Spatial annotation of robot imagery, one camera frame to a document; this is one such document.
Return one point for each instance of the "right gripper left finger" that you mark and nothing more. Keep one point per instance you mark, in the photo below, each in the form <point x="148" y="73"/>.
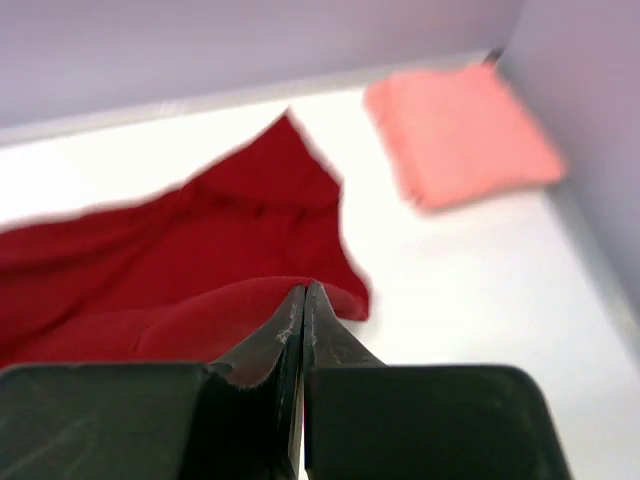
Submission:
<point x="236" y="418"/>

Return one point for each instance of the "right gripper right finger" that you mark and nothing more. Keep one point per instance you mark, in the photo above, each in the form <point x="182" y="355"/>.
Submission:
<point x="364" y="419"/>

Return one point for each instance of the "red t shirt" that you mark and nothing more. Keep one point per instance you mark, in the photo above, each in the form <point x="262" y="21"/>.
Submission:
<point x="187" y="275"/>

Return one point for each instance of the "pink folded t shirt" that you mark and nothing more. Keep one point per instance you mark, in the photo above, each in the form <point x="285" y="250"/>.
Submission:
<point x="457" y="136"/>

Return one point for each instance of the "aluminium frame rail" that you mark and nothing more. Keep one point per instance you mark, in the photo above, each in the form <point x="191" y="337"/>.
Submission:
<point x="59" y="127"/>

